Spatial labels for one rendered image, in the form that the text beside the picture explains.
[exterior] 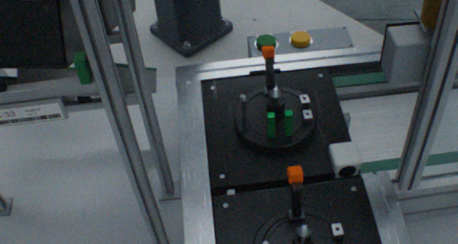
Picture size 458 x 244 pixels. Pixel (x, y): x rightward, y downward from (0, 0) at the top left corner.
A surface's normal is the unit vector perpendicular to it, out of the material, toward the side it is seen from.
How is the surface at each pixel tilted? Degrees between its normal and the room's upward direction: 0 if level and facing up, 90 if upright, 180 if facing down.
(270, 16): 0
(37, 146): 0
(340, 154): 0
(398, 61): 90
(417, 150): 90
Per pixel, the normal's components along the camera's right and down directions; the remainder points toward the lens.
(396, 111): -0.07, -0.67
